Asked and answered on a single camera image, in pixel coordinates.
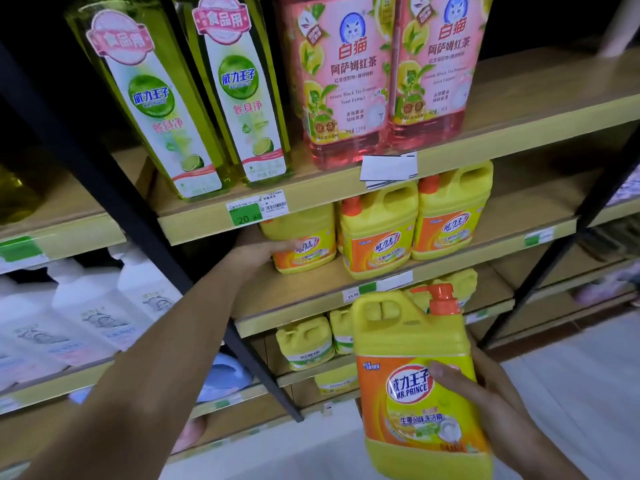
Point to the person's right hand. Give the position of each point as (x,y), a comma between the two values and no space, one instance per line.
(500,419)

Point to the person's left hand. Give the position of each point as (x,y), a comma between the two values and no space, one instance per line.
(255,259)

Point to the yellow orange detergent jug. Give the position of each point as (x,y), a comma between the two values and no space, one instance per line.
(380,229)
(305,222)
(450,214)

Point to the slim green dish soap bottle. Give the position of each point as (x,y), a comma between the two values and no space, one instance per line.
(150,94)

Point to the yellow dish soap pump bottle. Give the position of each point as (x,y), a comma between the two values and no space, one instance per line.
(15,194)

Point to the person's left forearm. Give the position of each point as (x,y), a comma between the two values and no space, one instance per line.
(135,394)

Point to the green white price tag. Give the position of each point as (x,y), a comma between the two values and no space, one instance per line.
(380,284)
(20,249)
(222,403)
(255,207)
(476,317)
(540,237)

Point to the plain white label card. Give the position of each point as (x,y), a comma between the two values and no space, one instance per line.
(387,168)

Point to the pink purple slim bottle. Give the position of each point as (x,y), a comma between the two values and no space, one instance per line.
(600,289)

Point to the flat pink bottle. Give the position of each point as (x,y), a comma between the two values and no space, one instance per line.
(190,434)

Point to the pale purple white pack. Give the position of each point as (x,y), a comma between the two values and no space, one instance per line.
(627,187)

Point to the wooden shelf rack black frame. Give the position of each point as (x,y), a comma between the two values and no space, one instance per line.
(525,94)

